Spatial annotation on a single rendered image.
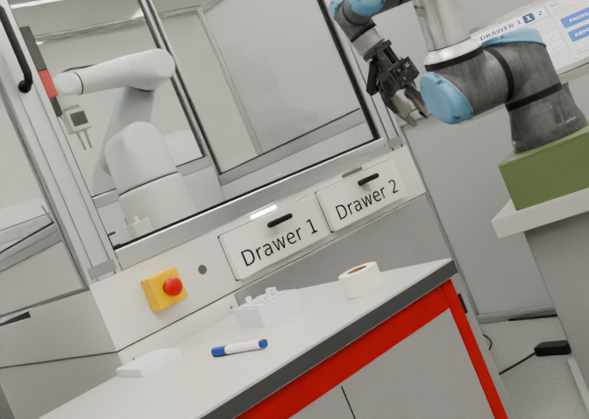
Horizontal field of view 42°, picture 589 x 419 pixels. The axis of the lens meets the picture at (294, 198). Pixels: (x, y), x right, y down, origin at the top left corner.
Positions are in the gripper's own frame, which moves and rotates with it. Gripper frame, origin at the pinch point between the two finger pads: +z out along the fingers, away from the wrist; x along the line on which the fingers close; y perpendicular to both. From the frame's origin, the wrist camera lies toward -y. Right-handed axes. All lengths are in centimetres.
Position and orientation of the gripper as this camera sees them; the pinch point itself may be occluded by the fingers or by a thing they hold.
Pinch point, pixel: (416, 117)
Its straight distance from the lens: 194.1
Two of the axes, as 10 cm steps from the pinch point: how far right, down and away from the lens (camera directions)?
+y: 3.1, -1.8, -9.3
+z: 5.8, 8.1, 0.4
